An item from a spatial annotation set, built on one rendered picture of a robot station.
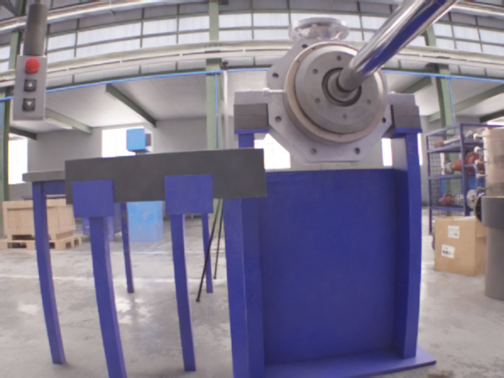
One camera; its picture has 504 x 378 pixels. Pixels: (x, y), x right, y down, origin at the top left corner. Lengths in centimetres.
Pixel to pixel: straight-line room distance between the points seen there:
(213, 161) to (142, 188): 22
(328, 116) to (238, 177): 37
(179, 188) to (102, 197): 24
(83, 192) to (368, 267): 113
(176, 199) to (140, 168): 14
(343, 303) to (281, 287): 27
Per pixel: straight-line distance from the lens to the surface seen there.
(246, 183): 112
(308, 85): 130
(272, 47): 783
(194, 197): 112
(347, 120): 131
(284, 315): 160
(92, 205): 119
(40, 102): 77
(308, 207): 154
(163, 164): 114
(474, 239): 319
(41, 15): 83
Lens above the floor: 74
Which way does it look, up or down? level
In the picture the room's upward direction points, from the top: 2 degrees counter-clockwise
